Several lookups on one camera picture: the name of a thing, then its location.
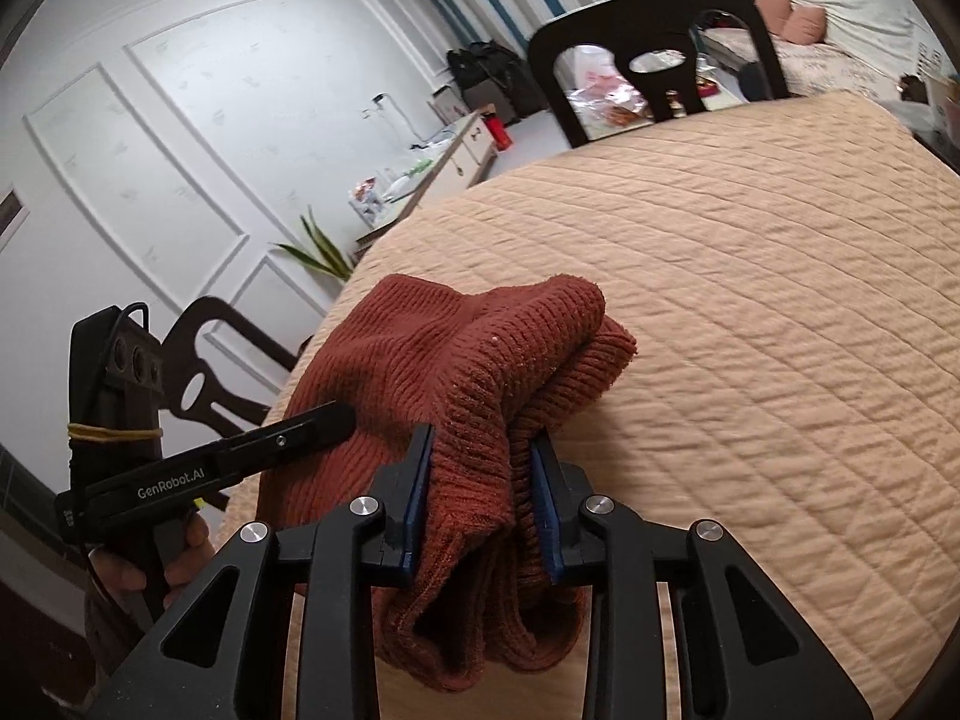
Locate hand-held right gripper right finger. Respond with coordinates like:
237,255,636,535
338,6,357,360
527,431,875,720

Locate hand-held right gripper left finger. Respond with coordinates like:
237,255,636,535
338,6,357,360
88,424,437,720

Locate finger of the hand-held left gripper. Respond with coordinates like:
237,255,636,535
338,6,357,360
214,401,356,477

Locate rust knit sweater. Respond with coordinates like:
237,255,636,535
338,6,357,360
255,274,638,693

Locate person's left hand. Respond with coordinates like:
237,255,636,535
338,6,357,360
88,512,216,616

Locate black wooden chair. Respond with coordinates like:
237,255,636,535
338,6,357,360
527,0,792,149
161,296,301,436

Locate green potted plant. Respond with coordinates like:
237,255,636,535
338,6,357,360
274,206,357,284

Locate white plastic bag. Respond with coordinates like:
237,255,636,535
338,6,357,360
349,161,436,222

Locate peach quilted blanket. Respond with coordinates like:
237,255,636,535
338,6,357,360
206,90,960,720

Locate low white cabinet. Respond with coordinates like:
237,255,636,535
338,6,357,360
356,111,500,245

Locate black luggage bags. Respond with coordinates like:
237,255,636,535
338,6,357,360
448,40,550,125

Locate pile of plastic bags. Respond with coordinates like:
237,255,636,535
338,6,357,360
566,45,721,132

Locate black glossy table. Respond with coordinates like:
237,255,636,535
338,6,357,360
911,124,960,173

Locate pink pillow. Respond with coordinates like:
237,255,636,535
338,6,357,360
784,4,826,46
754,0,794,38

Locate covered sofa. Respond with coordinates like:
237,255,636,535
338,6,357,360
705,0,931,102

